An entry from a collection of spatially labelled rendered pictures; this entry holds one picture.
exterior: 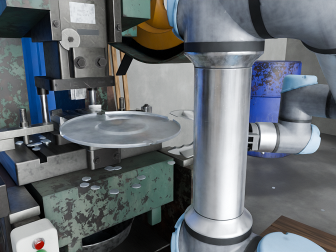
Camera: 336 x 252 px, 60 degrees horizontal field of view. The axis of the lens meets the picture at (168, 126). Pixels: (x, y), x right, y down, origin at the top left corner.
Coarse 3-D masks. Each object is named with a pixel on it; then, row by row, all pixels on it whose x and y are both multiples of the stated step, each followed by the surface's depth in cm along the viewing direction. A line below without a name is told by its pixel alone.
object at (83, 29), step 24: (72, 0) 77; (96, 0) 81; (72, 24) 78; (96, 24) 82; (48, 48) 82; (72, 48) 76; (96, 48) 80; (48, 72) 86; (72, 72) 78; (96, 72) 82
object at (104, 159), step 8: (96, 112) 88; (104, 112) 88; (64, 120) 83; (80, 144) 82; (88, 152) 78; (96, 152) 79; (104, 152) 81; (112, 152) 82; (88, 160) 79; (96, 160) 79; (104, 160) 81; (112, 160) 83; (120, 160) 85; (88, 168) 80; (96, 168) 80
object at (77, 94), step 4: (84, 88) 91; (68, 92) 90; (72, 92) 88; (76, 92) 88; (80, 92) 89; (84, 92) 91; (68, 96) 90; (72, 96) 89; (76, 96) 89; (80, 96) 89; (84, 96) 91
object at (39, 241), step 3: (39, 237) 55; (42, 237) 56; (33, 240) 55; (36, 240) 55; (39, 240) 55; (42, 240) 55; (33, 243) 55; (36, 243) 55; (39, 243) 55; (42, 243) 55; (33, 246) 55; (36, 246) 55; (39, 246) 55; (42, 246) 55
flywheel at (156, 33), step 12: (156, 0) 110; (156, 12) 111; (144, 24) 117; (156, 24) 113; (168, 24) 107; (144, 36) 114; (156, 36) 108; (168, 36) 103; (156, 48) 109; (168, 48) 104; (180, 48) 107
